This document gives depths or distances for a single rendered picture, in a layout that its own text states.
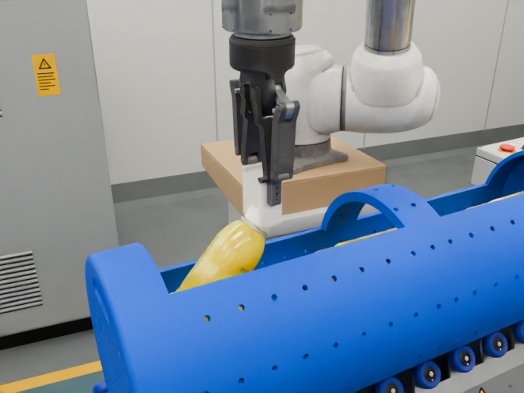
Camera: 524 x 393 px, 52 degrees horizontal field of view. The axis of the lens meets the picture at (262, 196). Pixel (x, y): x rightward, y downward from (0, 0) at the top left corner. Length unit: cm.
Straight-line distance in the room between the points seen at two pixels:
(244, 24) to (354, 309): 36
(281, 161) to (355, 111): 65
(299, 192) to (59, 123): 113
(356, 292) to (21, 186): 169
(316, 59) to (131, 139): 238
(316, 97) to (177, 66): 227
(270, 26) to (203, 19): 288
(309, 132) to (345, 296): 66
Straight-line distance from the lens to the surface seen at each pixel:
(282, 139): 61
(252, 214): 69
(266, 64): 60
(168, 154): 360
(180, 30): 343
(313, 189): 126
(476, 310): 84
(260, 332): 64
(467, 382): 100
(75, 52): 207
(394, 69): 121
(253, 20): 59
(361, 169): 131
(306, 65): 125
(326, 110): 126
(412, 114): 126
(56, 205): 224
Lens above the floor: 158
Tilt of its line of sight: 26 degrees down
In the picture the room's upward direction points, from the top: straight up
